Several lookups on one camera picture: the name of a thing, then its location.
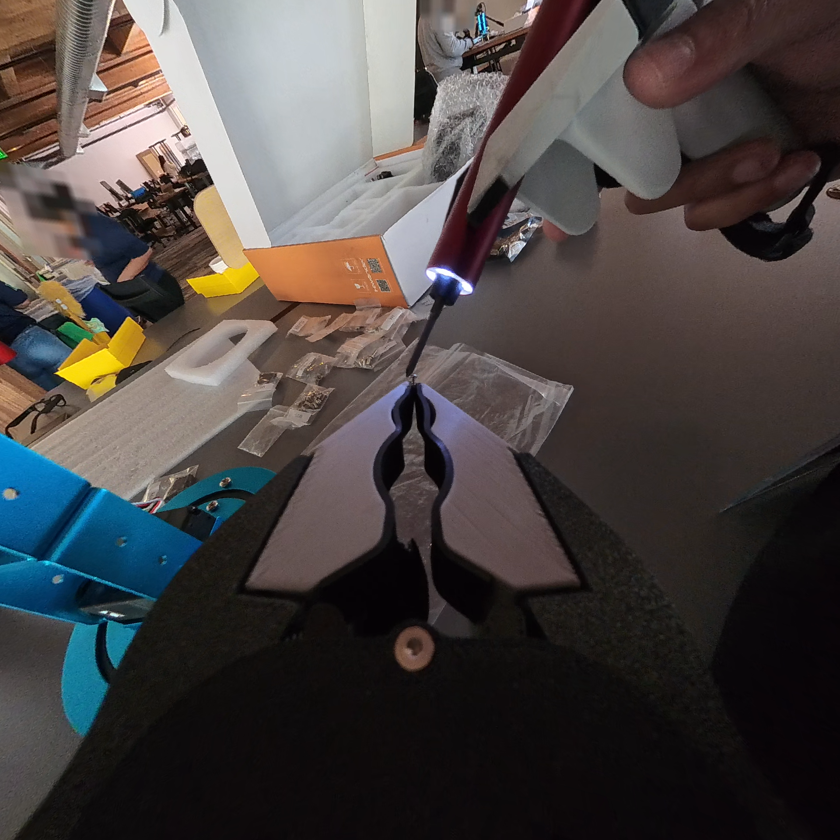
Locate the capped silver spiral duct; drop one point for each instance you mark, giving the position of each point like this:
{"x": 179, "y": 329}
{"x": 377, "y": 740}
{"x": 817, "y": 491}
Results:
{"x": 82, "y": 65}

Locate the clear plastic sheet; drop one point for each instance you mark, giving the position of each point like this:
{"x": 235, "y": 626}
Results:
{"x": 499, "y": 394}

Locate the small yellow plastic bin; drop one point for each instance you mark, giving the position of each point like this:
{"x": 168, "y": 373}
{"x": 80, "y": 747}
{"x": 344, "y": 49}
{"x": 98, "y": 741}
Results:
{"x": 220, "y": 283}

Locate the group of clear parts bags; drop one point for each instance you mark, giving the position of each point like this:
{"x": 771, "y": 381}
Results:
{"x": 315, "y": 374}

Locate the bubble wrap bag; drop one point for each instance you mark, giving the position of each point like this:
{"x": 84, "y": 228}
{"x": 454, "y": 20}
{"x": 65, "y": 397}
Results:
{"x": 459, "y": 124}

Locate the blue toy robot arm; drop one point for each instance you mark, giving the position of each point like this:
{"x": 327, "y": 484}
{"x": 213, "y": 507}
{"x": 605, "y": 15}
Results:
{"x": 98, "y": 525}

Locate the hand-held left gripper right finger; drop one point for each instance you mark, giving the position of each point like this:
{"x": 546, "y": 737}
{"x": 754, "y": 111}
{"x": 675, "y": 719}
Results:
{"x": 512, "y": 518}

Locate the white orange cardboard box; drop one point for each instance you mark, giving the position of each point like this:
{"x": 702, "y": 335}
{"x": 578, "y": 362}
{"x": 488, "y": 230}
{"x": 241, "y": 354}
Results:
{"x": 328, "y": 269}

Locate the red electric screwdriver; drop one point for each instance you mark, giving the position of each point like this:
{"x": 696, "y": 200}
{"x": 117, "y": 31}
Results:
{"x": 518, "y": 131}

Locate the large yellow plastic bin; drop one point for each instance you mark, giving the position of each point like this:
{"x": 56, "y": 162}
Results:
{"x": 98, "y": 364}

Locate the white foam insert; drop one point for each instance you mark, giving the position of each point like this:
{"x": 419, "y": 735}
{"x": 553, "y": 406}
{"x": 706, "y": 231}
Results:
{"x": 220, "y": 354}

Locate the white foam sheet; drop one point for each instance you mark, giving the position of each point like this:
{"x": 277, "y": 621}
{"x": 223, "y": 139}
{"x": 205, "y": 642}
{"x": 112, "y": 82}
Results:
{"x": 151, "y": 426}

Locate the black eyeglasses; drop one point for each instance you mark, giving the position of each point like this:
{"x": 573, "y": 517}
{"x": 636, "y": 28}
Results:
{"x": 39, "y": 410}

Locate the yellow feather duster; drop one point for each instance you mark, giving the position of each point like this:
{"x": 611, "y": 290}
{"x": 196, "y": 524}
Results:
{"x": 62, "y": 298}

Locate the black office chair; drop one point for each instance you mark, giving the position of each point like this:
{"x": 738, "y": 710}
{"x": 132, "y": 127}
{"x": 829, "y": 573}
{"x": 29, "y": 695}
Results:
{"x": 148, "y": 298}

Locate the person's right hand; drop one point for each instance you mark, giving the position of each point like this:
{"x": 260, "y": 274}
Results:
{"x": 787, "y": 59}

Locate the light plywood chair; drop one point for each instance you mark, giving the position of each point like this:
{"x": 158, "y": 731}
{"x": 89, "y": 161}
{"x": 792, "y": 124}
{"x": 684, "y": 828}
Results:
{"x": 220, "y": 223}

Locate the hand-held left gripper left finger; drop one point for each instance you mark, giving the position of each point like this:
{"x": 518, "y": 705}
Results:
{"x": 315, "y": 518}

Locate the green cloth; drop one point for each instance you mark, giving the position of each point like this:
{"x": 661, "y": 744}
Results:
{"x": 79, "y": 331}

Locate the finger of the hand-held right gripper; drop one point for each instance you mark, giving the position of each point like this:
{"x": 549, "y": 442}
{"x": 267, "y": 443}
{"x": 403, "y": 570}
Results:
{"x": 564, "y": 85}

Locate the row of wooden desks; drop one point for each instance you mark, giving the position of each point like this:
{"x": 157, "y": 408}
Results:
{"x": 157, "y": 190}

